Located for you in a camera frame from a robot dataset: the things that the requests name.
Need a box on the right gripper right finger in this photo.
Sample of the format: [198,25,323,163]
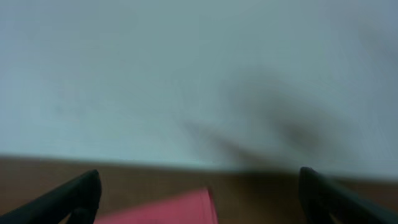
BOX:
[298,167,397,224]

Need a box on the orange printed t-shirt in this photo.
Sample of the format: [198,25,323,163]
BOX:
[95,189,218,224]

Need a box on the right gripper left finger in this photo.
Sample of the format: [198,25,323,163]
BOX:
[1,169,102,224]

